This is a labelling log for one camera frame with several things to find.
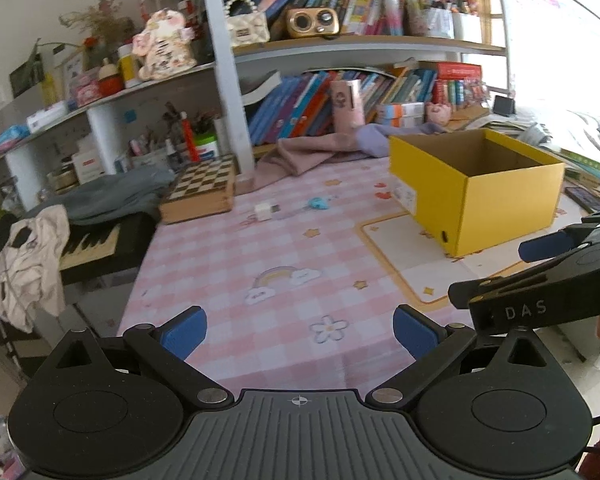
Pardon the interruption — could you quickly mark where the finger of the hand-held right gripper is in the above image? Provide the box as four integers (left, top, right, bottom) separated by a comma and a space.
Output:
519, 206, 600, 264
447, 239, 600, 310

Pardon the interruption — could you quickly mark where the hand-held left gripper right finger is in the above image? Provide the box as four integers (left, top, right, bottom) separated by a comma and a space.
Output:
365, 304, 556, 407

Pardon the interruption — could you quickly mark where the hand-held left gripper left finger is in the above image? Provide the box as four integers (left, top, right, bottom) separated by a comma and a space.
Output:
45, 305, 234, 407

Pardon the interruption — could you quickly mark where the yellow cardboard box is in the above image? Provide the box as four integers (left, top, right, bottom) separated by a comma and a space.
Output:
388, 128, 566, 258

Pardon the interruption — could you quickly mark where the dark flat rectangular object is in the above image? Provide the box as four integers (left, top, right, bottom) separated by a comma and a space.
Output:
563, 185, 600, 214

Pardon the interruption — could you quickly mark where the white yellow bordered mat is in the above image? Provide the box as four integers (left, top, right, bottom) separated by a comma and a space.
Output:
356, 209, 582, 306

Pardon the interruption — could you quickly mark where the pink checkered tablecloth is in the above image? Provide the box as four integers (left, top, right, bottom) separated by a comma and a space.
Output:
117, 152, 600, 397

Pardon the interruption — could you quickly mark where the pile of papers and magazines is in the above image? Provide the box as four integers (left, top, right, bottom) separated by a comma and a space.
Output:
480, 109, 600, 207

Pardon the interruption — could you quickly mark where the black piano keyboard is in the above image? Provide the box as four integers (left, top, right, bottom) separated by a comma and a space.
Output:
57, 212, 159, 286

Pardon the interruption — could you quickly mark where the wooden chessboard box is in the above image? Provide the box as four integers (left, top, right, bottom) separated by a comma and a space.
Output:
158, 154, 237, 225

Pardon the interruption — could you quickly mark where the brown cardboard sheet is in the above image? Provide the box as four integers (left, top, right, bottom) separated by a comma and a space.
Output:
449, 104, 491, 131

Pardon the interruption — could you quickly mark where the grey cloth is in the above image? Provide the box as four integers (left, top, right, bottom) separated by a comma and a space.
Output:
25, 165, 176, 226

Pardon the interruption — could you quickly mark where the cream white garment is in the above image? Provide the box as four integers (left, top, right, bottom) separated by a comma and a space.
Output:
0, 204, 71, 334

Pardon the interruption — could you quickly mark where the pink pig toy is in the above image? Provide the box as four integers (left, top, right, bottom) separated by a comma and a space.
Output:
424, 101, 454, 125

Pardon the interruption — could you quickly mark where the cup of pens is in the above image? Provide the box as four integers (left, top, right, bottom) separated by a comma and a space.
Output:
129, 135, 169, 171

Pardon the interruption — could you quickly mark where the red boxed book set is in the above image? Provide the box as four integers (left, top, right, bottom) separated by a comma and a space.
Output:
432, 62, 489, 109

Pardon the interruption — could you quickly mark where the white jar green lid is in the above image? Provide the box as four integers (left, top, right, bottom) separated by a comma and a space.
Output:
193, 131, 221, 161

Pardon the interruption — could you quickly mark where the white red label box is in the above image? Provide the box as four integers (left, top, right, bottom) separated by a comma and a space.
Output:
72, 152, 106, 184

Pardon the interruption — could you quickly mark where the red bottle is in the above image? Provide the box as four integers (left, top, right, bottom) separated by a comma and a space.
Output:
179, 112, 197, 164

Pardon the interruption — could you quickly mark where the orange and white box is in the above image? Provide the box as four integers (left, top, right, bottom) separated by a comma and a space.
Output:
377, 102, 426, 129

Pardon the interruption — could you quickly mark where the pink and lavender cloth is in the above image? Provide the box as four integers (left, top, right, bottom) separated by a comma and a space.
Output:
254, 122, 451, 192

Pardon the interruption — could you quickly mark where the pink carton box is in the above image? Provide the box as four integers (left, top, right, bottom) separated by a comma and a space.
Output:
329, 79, 366, 131

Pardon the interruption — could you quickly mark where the white storage box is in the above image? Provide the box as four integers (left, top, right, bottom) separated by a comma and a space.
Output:
452, 10, 483, 44

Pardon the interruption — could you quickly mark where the row of slanted colourful books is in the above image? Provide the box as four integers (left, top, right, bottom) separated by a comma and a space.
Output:
247, 67, 438, 144

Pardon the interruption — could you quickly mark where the white pen holder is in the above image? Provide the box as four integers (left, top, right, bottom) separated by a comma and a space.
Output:
419, 2, 455, 40

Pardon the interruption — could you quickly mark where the white wooden bookshelf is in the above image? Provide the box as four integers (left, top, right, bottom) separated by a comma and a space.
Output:
0, 0, 511, 197

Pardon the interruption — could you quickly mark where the red wooden lidded jar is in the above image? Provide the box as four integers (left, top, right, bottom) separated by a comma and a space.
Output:
98, 58, 126, 96

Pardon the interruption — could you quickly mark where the yellow bottle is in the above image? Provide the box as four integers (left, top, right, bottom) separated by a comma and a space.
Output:
117, 43, 144, 89

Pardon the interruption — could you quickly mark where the pastel striped bottle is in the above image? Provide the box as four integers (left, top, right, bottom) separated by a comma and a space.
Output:
383, 0, 405, 36

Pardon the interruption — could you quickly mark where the pink cat figurine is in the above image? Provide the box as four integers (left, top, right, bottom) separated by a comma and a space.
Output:
131, 8, 199, 81

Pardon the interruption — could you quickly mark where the white quilted handbag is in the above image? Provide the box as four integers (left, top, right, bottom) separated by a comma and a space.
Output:
223, 0, 271, 47

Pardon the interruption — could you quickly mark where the dried flower bunch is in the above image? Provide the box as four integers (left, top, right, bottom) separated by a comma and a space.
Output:
59, 0, 136, 52

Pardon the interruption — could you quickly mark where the gold retro radio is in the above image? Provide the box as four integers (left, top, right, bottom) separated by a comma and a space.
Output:
285, 7, 340, 40

